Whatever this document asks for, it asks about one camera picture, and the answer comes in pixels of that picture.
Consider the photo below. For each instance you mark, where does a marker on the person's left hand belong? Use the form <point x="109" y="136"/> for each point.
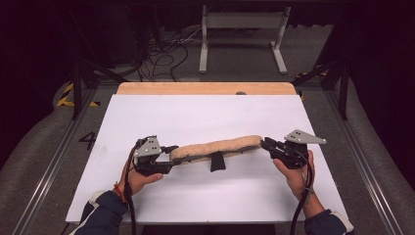
<point x="138" y="182"/>

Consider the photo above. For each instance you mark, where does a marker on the yellow black floor tape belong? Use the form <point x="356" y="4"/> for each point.
<point x="67" y="98"/>

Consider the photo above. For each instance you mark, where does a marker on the person's right hand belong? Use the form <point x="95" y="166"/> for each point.
<point x="295" y="181"/>

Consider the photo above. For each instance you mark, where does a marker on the black metal stand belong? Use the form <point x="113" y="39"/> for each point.
<point x="78" y="88"/>
<point x="342" y="84"/>

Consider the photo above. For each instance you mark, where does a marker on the white metal stand frame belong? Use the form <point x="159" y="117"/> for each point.
<point x="243" y="20"/>

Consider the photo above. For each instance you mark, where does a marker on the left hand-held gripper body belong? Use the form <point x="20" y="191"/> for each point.
<point x="148" y="156"/>

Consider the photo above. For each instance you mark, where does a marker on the metal floor rail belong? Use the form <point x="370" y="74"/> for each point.
<point x="49" y="169"/>
<point x="365" y="169"/>

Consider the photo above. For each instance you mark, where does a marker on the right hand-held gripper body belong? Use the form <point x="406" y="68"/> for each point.
<point x="293" y="150"/>

